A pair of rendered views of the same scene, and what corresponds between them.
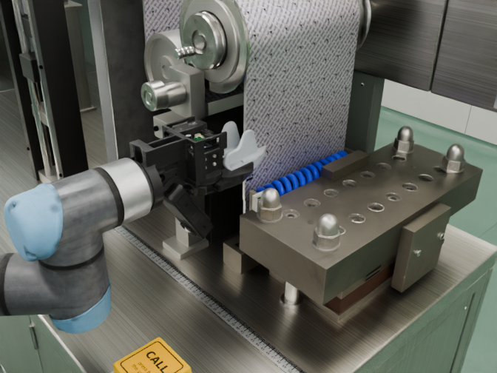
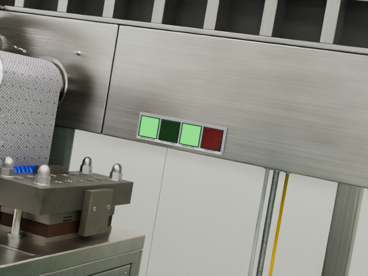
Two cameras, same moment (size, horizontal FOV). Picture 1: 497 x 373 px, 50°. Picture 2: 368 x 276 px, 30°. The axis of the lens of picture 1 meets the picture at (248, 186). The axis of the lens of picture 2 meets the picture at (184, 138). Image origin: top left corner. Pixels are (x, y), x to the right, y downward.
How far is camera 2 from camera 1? 99 cm
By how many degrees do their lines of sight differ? 34
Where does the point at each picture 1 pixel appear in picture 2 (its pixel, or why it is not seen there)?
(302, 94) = (26, 117)
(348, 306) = (52, 235)
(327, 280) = (43, 197)
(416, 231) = (93, 191)
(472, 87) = (124, 128)
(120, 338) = not seen: outside the picture
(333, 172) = not seen: hidden behind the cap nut
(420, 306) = (96, 243)
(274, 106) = (10, 118)
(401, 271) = (84, 220)
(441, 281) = (108, 239)
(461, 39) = (117, 101)
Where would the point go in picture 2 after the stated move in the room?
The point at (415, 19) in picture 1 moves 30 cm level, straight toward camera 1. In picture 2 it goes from (92, 91) to (86, 91)
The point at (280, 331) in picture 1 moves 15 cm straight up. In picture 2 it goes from (10, 242) to (20, 174)
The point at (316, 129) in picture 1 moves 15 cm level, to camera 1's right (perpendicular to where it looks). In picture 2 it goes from (32, 144) to (88, 152)
